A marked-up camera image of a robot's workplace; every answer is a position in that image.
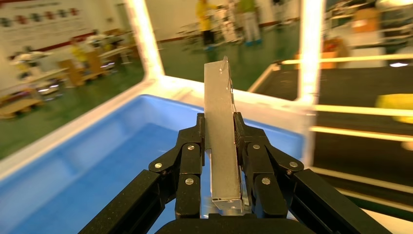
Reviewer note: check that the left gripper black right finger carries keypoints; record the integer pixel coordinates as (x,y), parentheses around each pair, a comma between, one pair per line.
(258,161)

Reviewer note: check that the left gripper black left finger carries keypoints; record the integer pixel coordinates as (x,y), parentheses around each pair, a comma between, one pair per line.
(188,161)

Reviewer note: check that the long grey metal part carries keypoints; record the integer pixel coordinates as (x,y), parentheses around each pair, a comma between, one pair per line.
(219,129)

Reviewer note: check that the large blue plastic bin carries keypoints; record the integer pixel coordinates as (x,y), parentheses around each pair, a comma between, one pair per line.
(80,181)

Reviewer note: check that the white pipe cart black mats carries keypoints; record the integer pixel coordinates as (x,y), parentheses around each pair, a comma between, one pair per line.
(355,84)

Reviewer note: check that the brown cardboard box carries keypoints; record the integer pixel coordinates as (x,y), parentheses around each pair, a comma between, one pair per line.
(334,53)

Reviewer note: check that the white robot on stand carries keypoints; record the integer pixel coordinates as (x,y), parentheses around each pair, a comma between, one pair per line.
(229,22)

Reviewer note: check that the standing person in yellow coat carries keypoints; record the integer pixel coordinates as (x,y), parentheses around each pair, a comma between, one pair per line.
(205,19)

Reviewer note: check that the small white ball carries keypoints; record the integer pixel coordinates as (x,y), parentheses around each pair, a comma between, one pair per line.
(407,146)

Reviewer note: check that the crumpled yellow coat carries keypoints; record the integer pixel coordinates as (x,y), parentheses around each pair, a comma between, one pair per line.
(397,103)

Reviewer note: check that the standing person in green shirt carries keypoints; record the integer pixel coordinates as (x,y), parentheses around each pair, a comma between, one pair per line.
(246,6)

